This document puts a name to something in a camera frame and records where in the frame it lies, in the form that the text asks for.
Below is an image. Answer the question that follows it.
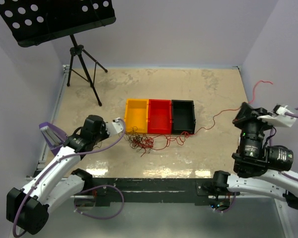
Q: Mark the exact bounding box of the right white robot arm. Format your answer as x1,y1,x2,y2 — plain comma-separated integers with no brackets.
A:
210,102,298,210

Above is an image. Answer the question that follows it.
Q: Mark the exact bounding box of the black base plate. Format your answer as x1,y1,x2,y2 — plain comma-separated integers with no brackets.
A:
79,178,233,206

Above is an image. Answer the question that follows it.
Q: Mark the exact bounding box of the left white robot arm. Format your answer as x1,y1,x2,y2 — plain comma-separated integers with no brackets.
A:
6,115,124,238

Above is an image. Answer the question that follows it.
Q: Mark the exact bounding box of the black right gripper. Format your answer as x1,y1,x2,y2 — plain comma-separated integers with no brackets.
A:
229,101,275,161

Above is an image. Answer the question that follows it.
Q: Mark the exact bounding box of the yellow plastic bin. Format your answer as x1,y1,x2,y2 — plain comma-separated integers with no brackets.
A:
124,98,149,134

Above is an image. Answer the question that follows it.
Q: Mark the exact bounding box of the black perforated music stand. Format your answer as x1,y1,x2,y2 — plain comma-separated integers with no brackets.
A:
0,0,117,107

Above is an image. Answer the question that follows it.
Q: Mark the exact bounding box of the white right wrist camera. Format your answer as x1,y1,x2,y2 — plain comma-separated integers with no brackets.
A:
257,104,297,127

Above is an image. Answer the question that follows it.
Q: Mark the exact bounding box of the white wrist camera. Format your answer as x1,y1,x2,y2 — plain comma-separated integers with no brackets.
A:
257,104,297,127
105,118,126,137

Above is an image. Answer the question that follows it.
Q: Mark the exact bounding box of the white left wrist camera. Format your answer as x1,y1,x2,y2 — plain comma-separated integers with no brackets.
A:
105,118,126,137

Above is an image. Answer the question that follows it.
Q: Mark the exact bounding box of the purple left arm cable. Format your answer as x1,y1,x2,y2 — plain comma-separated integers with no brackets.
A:
11,118,127,237

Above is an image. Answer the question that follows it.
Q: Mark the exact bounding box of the black plastic bin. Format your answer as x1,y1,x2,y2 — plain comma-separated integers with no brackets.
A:
171,100,196,135

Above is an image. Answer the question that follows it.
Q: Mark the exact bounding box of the red plastic bin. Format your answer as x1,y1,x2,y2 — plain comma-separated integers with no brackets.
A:
148,99,172,134

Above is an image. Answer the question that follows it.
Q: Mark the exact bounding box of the red wire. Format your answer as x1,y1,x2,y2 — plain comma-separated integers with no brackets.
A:
134,79,274,157

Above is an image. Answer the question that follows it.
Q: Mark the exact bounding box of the purple plastic holder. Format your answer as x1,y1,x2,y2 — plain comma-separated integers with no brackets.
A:
39,122,68,156

